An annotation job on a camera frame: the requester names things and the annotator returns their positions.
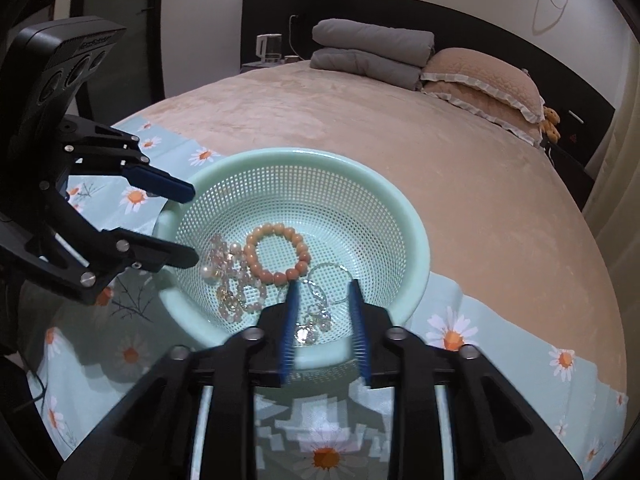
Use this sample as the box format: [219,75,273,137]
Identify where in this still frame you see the grey folded quilt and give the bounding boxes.
[311,18,436,67]
[310,47,423,92]

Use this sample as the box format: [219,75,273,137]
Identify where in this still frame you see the silver hoop bangle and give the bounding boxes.
[306,261,353,306]
[300,282,337,326]

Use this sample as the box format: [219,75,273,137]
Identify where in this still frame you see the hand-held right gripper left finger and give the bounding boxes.
[57,280,301,480]

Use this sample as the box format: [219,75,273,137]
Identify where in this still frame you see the green plastic colander basket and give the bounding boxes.
[152,146,432,367]

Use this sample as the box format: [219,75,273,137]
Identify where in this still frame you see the daisy print cloth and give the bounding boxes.
[27,115,628,480]

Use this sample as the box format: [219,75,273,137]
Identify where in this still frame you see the beige ruffled pillow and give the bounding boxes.
[420,47,546,123]
[422,82,543,147]

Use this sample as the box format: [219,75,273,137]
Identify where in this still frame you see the black headboard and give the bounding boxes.
[241,0,617,126]

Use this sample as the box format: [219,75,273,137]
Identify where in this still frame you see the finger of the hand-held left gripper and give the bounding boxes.
[59,114,197,205]
[20,194,201,307]

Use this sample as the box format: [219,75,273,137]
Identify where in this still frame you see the brown teddy bear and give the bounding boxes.
[539,106,562,142]

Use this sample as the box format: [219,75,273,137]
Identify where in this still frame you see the white electric kettle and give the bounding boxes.
[256,34,283,65]

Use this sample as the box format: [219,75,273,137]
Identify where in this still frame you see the dark glass door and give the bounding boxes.
[70,0,166,126]

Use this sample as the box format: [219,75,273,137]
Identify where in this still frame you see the white wall cable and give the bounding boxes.
[531,0,576,35]

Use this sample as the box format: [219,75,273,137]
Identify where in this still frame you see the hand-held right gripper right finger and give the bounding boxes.
[347,279,585,480]

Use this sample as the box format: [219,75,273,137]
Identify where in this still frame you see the orange bead bracelet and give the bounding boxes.
[243,223,312,283]

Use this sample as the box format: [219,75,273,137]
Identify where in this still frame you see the cream curtain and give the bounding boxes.
[582,25,640,311]

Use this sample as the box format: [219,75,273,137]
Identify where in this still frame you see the dark nightstand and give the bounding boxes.
[542,130,596,211]

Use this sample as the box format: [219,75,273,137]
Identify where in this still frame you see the pink bead necklace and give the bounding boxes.
[202,234,273,318]

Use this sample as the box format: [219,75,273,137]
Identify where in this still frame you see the beige bed blanket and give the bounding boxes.
[107,57,628,396]

